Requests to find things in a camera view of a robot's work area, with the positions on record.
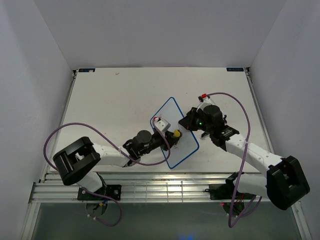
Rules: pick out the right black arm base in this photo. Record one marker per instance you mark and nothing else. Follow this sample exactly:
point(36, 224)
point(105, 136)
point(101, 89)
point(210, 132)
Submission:
point(222, 191)

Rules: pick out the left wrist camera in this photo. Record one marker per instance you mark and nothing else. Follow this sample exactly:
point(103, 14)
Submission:
point(160, 124)

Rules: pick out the blue corner label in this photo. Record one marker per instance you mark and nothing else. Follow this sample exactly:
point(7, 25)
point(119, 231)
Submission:
point(234, 69)
point(86, 70)

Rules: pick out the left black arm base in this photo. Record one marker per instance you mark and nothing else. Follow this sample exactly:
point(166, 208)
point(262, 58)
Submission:
point(112, 190)

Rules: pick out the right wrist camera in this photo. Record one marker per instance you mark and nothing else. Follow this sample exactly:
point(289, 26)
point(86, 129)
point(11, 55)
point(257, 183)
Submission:
point(204, 100)

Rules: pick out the left blue corner label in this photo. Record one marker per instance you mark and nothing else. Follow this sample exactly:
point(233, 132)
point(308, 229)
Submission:
point(86, 70)

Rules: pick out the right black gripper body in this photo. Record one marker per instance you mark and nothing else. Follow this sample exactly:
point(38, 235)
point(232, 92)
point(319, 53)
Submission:
point(196, 120)

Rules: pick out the right blue corner label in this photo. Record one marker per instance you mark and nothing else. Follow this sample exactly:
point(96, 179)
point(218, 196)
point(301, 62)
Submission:
point(234, 69)

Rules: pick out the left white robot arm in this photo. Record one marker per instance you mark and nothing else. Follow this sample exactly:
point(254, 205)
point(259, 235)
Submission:
point(76, 161)

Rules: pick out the yellow bone-shaped eraser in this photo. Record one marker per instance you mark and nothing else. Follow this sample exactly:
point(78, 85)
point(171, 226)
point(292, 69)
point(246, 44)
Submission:
point(177, 133)

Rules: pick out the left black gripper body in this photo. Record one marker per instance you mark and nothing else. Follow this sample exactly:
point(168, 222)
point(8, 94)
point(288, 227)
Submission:
point(156, 141)

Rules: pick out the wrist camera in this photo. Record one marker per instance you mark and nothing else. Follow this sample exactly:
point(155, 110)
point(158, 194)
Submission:
point(204, 100)
point(160, 124)

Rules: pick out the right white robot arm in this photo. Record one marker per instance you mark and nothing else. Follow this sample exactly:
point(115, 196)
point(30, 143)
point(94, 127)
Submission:
point(283, 181)

